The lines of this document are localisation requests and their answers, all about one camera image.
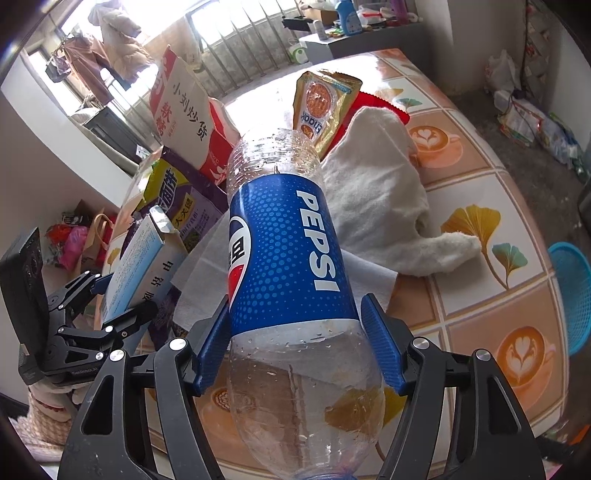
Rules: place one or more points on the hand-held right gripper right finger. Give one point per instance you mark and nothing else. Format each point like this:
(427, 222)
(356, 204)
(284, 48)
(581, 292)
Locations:
(381, 344)

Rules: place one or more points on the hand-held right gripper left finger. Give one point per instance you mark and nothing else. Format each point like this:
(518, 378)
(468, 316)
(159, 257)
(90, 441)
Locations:
(210, 353)

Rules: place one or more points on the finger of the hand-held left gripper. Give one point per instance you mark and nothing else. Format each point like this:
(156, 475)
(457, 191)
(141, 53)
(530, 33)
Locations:
(76, 288)
(115, 325)

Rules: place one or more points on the clear plastic bottle blue label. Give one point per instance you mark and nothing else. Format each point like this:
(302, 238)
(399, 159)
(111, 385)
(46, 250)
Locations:
(277, 240)

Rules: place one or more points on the blue plastic basket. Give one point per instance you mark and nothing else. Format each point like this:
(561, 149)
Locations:
(572, 300)

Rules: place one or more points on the red and white paper bag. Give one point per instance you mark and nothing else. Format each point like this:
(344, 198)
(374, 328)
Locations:
(184, 101)

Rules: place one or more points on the person's left hand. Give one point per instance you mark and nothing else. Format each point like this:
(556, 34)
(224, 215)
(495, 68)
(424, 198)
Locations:
(48, 413)

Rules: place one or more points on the pink plastic bag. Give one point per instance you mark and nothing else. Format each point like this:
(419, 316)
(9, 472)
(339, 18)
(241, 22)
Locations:
(74, 247)

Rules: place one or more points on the brown paper bag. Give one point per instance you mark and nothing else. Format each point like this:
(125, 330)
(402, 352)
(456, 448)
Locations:
(98, 240)

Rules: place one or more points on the blue and white medicine box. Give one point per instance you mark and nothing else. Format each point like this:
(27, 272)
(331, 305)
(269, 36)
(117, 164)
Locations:
(138, 263)

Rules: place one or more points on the white tissue sheet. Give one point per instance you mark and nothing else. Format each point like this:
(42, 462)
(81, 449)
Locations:
(203, 272)

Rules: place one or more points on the purple and yellow carton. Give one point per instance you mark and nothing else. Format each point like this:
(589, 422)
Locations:
(194, 217)

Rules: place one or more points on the white towel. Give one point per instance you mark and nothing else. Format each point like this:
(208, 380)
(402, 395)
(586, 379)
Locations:
(383, 194)

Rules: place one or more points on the dark cabinet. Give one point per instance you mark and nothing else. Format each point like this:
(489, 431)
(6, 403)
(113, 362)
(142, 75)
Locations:
(104, 124)

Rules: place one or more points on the brown hanging garment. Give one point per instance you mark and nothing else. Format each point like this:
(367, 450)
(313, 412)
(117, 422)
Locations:
(85, 69)

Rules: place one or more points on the red snack packet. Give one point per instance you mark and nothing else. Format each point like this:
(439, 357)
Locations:
(374, 99)

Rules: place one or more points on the gold snack packet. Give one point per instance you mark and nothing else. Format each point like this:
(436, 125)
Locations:
(318, 106)

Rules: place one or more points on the beige hanging garment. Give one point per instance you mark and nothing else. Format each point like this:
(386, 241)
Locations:
(120, 46)

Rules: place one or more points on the pile of plastic bags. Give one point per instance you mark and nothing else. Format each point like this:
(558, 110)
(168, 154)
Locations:
(540, 129)

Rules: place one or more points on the metal window railing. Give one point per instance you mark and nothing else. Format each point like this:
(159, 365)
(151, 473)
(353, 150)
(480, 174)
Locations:
(240, 50)

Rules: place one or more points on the crumpled white plastic bag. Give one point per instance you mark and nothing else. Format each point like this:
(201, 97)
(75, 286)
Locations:
(501, 69)

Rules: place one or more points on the white bag with green print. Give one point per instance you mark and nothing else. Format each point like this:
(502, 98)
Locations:
(298, 53)

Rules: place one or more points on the grey cabinet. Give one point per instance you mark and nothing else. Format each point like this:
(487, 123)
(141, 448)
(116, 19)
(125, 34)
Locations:
(369, 41)

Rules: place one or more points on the blue detergent bottle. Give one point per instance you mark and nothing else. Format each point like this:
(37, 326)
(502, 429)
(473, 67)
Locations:
(348, 18)

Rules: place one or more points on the cardboard box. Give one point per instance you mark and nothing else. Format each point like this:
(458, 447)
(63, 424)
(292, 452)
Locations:
(321, 16)

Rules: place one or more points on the purple bottle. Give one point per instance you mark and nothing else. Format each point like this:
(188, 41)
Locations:
(399, 10)

